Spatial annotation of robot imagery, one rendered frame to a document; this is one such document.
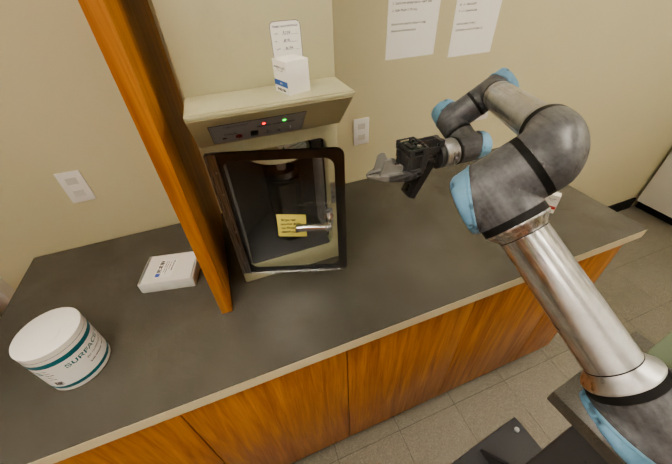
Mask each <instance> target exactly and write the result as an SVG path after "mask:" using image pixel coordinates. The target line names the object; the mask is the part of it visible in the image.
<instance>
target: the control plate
mask: <svg viewBox="0 0 672 464"><path fill-rule="evenodd" d="M306 112H307V111H303V112H297V113H291V114H285V115H279V116H273V117H267V118H261V119H255V120H249V121H243V122H237V123H231V124H225V125H219V126H213V127H207V128H208V131H209V133H210V135H211V137H212V140H213V142H214V144H215V145H216V144H221V143H227V142H232V141H238V140H243V139H249V138H254V137H260V136H265V135H271V134H276V133H281V132H287V131H292V130H298V129H302V126H303V123H304V119H305V115H306ZM284 118H286V119H287V120H286V121H282V119H284ZM262 122H266V124H264V125H262V124H261V123H262ZM289 125H292V127H291V128H290V129H289V127H288V126H289ZM278 127H281V129H280V130H279V131H278V129H277V128H278ZM267 129H270V131H269V132H268V133H267V131H266V130H267ZM255 130H258V135H254V136H251V132H250V131H255ZM238 134H242V135H243V137H242V138H236V135H238ZM223 137H227V139H225V140H223V139H222V138H223Z"/></svg>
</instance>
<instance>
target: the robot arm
mask: <svg viewBox="0 0 672 464"><path fill-rule="evenodd" d="M488 111H491V112H492V113H493V114H494V115H495V116H496V117H497V118H498V119H500V120H501V121H502V122H503V123H504V124H505V125H506V126H507V127H509V128H510V129H511V130H512V131H513V132H514V133H515V134H516V135H518V136H516V137H515V138H513V139H512V140H510V141H509V142H507V143H505V144H504V145H502V146H500V147H499V148H497V149H496V150H494V151H492V152H491V150H492V146H493V142H492V138H491V136H490V134H489V133H488V132H485V131H479V130H478V131H475V130H474V129H473V127H472V126H471V124H470V123H471V122H473V121H474V120H476V119H477V118H479V117H480V116H482V115H483V114H485V113H486V112H488ZM431 117H432V119H433V121H434V123H435V125H436V127H437V128H438V129H439V131H440V132H441V134H442V135H443V137H444V138H445V139H443V138H440V137H439V136H438V135H432V136H428V137H423V138H419V139H417V138H416V137H414V136H412V137H408V138H403V139H398V140H396V148H397V149H396V156H397V157H396V160H395V159H394V158H387V157H386V155H385V153H380V154H378V156H377V159H376V162H375V165H374V168H373V169H372V170H370V171H369V172H368V173H367V174H366V177H367V178H368V179H371V180H375V181H382V182H405V183H404V185H403V186H402V188H401V190H402V191H403V193H404V194H405V195H406V196H407V197H409V198H412V199H414V198H415V197H416V195H417V194H418V192H419V190H420V189H421V187H422V185H423V184H424V182H425V180H426V179H427V177H428V175H429V174H430V172H431V170H432V169H433V168H435V169H438V168H445V167H448V166H452V165H456V164H460V163H464V162H468V161H475V160H477V159H479V158H481V159H480V160H478V161H476V162H475V163H473V164H472V165H468V166H467V167H466V169H464V170H463V171H461V172H460V173H458V174H457V175H455V176H454V177H453V178H452V179H451V181H450V191H451V194H452V197H453V200H454V202H455V205H456V207H457V209H458V211H459V213H460V215H461V217H462V219H463V221H464V223H465V224H466V226H467V228H468V229H469V231H470V232H471V233H472V234H479V233H480V232H481V233H482V234H483V236H484V237H485V239H486V240H487V241H491V242H494V243H498V244H499V245H500V246H501V247H502V248H503V250H504V251H505V253H506V254H507V256H508V257H509V259H510V260H511V262H512V263H513V265H514V266H515V268H516V270H517V271H518V273H519V274H520V276H521V277H522V279H523V280H524V282H525V283H526V285H527V286H528V288H529V289H530V291H531V292H532V294H533V295H534V297H535V298H536V300H537V301H538V303H539V304H540V306H541V307H542V309H543V310H544V312H545V313H546V315H547V316H548V318H549V319H550V321H551V322H552V324H553V325H554V327H555V328H556V330H557V331H558V333H559V334H560V336H561V337H562V339H563V340H564V342H565V343H566V345H567V346H568V348H569V349H570V351H571V352H572V354H573V355H574V357H575V358H576V360H577V361H578V363H579V364H580V366H581V367H582V369H583V370H582V373H581V376H580V383H581V385H582V387H583V389H582V391H580V392H579V397H580V400H581V402H582V404H583V406H584V408H585V409H586V411H587V413H588V414H589V416H590V418H591V419H592V420H593V421H594V423H595V424H596V427H597V428H598V430H599V431H600V432H601V434H602V435H603V436H604V438H605V439H606V440H607V442H608V443H609V444H610V446H611V447H612V448H613V449H614V450H615V452H616V453H617V454H618V455H619V456H620V457H621V458H622V459H623V460H624V461H625V462H626V463H627V464H672V368H670V369H669V368H668V367H667V366H666V364H665V363H664V362H663V361H662V360H661V359H659V358H657V357H655V356H652V355H649V354H646V353H643V352H642V351H641V349H640V348H639V347H638V345H637V344H636V342H635V341H634V340H633V338H632V337H631V335H630V334H629V333H628V331H627V330H626V329H625V327H624V326H623V324H622V323H621V322H620V320H619V319H618V317H617V316H616V315H615V313H614V312H613V311H612V309H611V308H610V306H609V305H608V304H607V302H606V301H605V299H604V298H603V297H602V295H601V294H600V292H599V291H598V290H597V288H596V287H595V286H594V284H593V283H592V281H591V280H590V279H589V277H588V276H587V274H586V273H585V272H584V270H583V269H582V267H581V266H580V265H579V263H578V262H577V261H576V259H575V258H574V256H573V255H572V254H571V252H570V251H569V249H568V248H567V247H566V245H565V244H564V243H563V241H562V240H561V238H560V237H559V236H558V234H557V233H556V231H555V230H554V229H553V227H552V226H551V224H550V223H549V221H548V217H549V214H550V210H551V207H550V206H549V204H548V203H547V202H546V200H545V198H546V197H548V196H550V195H552V194H554V193H556V192H558V191H559V190H561V189H563V188H565V187H566V186H567V185H569V184H570V183H571V182H573V181H574V179H575V178H576V177H577V176H578V175H579V174H580V172H581V171H582V169H583V167H584V165H585V164H586V161H587V159H588V156H589V151H590V146H591V139H590V132H589V128H588V126H587V123H586V122H585V120H584V119H583V117H582V116H581V115H580V114H579V113H578V112H576V111H575V110H573V109H571V108H570V107H568V106H566V105H563V104H559V103H552V104H548V103H546V102H544V101H542V100H541V99H539V98H537V97H535V96H533V95H531V94H530V93H528V92H526V91H524V90H522V89H520V88H519V82H518V80H517V79H516V77H515V75H514V74H513V73H512V72H511V71H510V70H509V69H508V68H506V67H503V68H501V69H499V70H498V71H496V72H495V73H492V74H491V75H490V76H489V77H488V78H487V79H485V80H484V81H483V82H481V83H480V84H478V85H477V86H476V87H474V88H473V89H472V90H470V91H469V92H468V93H466V94H465V95H463V96H462V97H461V98H459V99H458V100H457V101H453V100H452V99H445V100H444V101H441V102H439V103H438V104H437V105H436V106H435V107H434V108H433V110H432V113H431ZM407 139H409V140H408V141H403V142H401V141H402V140H407ZM490 152H491V153H490ZM482 157H483V158H482Z"/></svg>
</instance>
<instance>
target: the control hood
mask: <svg viewBox="0 0 672 464"><path fill-rule="evenodd" d="M354 95H355V91H353V90H352V89H351V88H349V87H348V86H347V85H345V84H344V83H342V82H341V81H340V80H338V79H337V78H335V77H329V78H322V79H315V80H310V90H309V91H306V92H302V93H298V94H295V95H291V96H288V95H286V94H284V93H281V92H279V91H277V90H276V85H272V86H265V87H258V88H251V89H244V90H237V91H230V92H223V93H216V94H209V95H202V96H195V97H188V98H185V100H184V111H183V120H184V122H185V124H186V126H187V127H188V129H189V131H190V133H191V134H192V136H193V138H194V139H195V141H196V143H197V144H198V146H199V147H200V148H204V147H210V146H215V144H214V142H213V140H212V137H211V135H210V133H209V131H208V128H207V127H213V126H219V125H225V124H231V123H237V122H243V121H249V120H255V119H261V118H267V117H273V116H279V115H285V114H291V113H297V112H303V111H307V112H306V115H305V119H304V123H303V126H302V129H298V130H303V129H308V128H314V127H319V126H324V125H330V124H335V123H340V121H341V119H342V117H343V115H344V113H345V112H346V110H347V108H348V106H349V104H350V102H351V100H352V98H353V97H354Z"/></svg>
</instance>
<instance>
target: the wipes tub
mask: <svg viewBox="0 0 672 464"><path fill-rule="evenodd" d="M110 352H111V349H110V345H109V344H108V342H107V341H106V340H105V339H104V338H103V337H102V336H101V335H100V333H99V332H98V331H97V330H96V329H95V328H94V327H93V326H92V325H91V324H90V323H89V322H88V321H87V319H86V318H85V317H84V316H83V315H82V314H81V313H80V312H79V311H78V310H77V309H75V308H72V307H62V308H57V309H54V310H51V311H48V312H46V313H44V314H42V315H40V316H38V317H36V318H35V319H33V320H32V321H30V322H29V323H28V324H27V325H25V326H24V327H23V328H22V329H21V330H20V331H19V332H18V333H17V335H16V336H15V337H14V339H13V340H12V342H11V344H10V347H9V354H10V356H11V358H12V359H14V360H15V361H17V362H18V363H19V364H21V365H22V366H23V367H25V368H26V369H28V370H29V371H31V372H32V373H33V374H35V375H36V376H38V377H39V378H41V379H42V380H43V381H45V382H46V383H48V384H49V385H51V386H52V387H54V388H56V389H58V390H71V389H74V388H77V387H79V386H82V385H83V384H85V383H87V382H88V381H90V380H91V379H92V378H94V377H95V376H96V375H97V374H98V373H99V372H100V371H101V370H102V369H103V367H104V366H105V365H106V363H107V361H108V359H109V356H110Z"/></svg>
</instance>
